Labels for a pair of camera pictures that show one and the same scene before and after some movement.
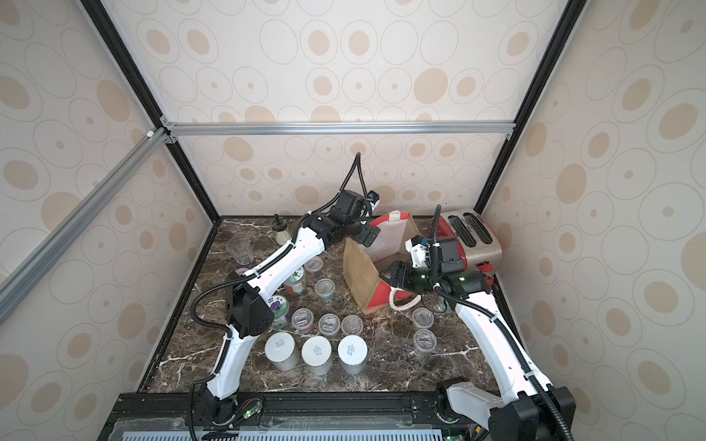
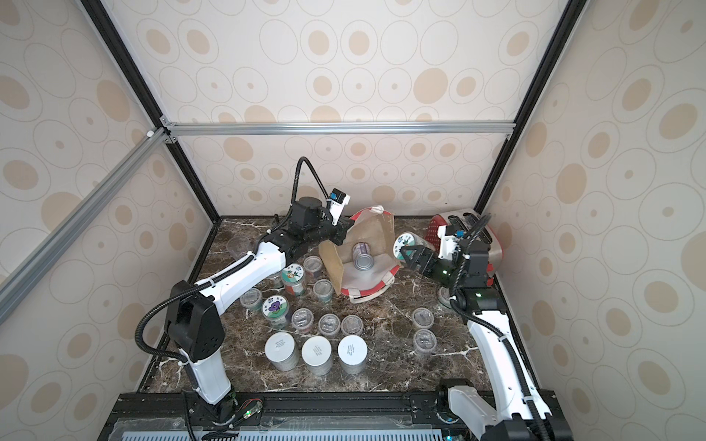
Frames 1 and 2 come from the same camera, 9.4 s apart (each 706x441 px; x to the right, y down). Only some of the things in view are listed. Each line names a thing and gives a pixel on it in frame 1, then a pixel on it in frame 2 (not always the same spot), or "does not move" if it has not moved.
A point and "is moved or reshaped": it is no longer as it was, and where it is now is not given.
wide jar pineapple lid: [294, 285] does not move
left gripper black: [364, 237] → [342, 227]
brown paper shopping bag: [363, 265] is moved or reshaped
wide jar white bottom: [317, 356] does not move
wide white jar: [281, 352] does not move
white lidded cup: [352, 354] does not move
